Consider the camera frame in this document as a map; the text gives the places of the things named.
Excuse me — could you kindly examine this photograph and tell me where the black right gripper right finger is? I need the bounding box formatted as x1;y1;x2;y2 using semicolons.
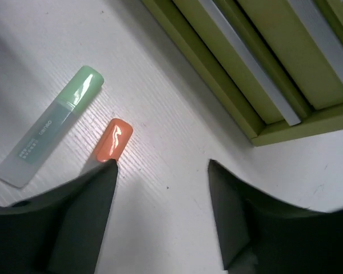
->
208;160;343;273

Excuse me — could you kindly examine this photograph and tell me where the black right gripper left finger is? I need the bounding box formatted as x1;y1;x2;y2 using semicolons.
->
0;160;118;273

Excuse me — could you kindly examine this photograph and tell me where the green cap highlighter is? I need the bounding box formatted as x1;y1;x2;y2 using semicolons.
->
0;66;104;188

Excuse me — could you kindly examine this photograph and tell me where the orange cap highlighter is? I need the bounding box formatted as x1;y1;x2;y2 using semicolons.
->
81;118;133;174

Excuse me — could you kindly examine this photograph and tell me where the green metal drawer toolbox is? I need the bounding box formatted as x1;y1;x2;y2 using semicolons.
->
145;1;343;146

